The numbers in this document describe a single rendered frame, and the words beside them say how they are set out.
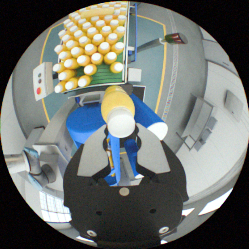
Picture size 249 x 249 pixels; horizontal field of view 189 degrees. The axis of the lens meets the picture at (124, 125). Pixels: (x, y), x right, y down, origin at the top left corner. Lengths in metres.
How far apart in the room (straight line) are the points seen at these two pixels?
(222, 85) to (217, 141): 1.86
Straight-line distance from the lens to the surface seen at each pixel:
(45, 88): 0.50
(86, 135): 0.34
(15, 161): 0.49
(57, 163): 0.63
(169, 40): 0.45
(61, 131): 0.76
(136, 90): 1.48
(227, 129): 3.29
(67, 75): 0.47
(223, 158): 3.54
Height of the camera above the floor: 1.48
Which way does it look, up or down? 51 degrees down
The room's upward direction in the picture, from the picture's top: 157 degrees clockwise
